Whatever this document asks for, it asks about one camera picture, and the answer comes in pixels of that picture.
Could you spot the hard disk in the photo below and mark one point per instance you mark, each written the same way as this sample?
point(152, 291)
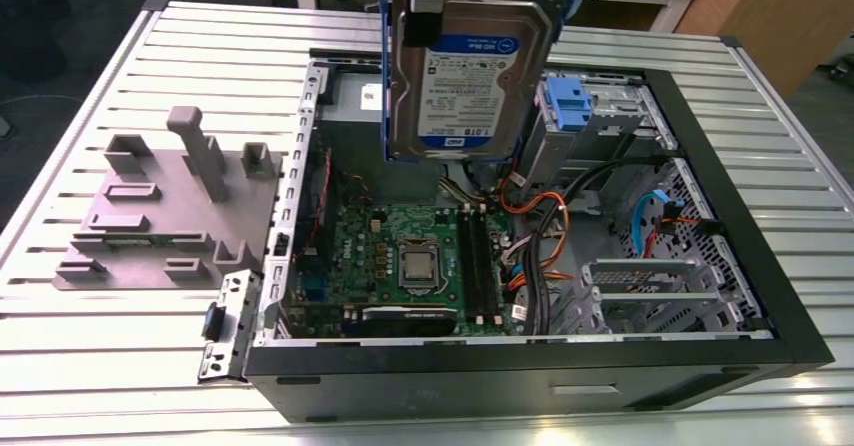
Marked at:
point(467, 96)

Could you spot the metal disk bay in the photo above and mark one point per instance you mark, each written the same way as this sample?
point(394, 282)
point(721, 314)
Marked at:
point(641, 266)

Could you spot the blue drive latch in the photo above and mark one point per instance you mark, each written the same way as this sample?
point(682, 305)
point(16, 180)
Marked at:
point(567, 101)

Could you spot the grey power supply unit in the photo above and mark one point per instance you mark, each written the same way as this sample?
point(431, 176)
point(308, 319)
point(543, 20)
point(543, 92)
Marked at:
point(347, 166)

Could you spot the metal optical drive cage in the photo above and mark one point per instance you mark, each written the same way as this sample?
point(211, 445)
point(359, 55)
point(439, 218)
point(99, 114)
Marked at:
point(601, 136)

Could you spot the green motherboard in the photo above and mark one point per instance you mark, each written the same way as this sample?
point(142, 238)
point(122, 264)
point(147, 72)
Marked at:
point(427, 221)

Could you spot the brown wooden cabinet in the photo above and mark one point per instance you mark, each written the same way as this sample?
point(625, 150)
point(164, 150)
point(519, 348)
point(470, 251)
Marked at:
point(787, 26)

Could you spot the silver CPU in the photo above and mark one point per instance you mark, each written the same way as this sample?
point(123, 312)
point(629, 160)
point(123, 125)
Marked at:
point(419, 265)

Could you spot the metal CPU socket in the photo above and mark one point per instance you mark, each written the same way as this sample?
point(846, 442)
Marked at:
point(402, 266)

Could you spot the black RAM slot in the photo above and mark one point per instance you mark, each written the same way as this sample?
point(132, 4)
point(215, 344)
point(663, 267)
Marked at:
point(470, 266)
point(490, 266)
point(476, 266)
point(483, 266)

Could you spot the grey parts rack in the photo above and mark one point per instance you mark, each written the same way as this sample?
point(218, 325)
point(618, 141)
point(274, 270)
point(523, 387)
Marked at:
point(167, 206)

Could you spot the blue expansion slot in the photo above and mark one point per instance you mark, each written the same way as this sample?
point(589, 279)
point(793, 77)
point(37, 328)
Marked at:
point(315, 288)

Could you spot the green RAM stick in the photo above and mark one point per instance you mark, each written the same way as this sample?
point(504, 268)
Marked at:
point(150, 240)

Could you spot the black graphics card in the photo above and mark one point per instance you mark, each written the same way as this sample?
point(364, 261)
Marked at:
point(407, 321)

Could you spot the black open PC case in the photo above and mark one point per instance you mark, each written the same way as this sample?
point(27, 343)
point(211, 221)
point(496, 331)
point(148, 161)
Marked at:
point(467, 376)

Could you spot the metal card retention bracket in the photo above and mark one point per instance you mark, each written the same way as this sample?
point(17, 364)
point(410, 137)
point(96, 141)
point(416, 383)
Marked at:
point(235, 286)

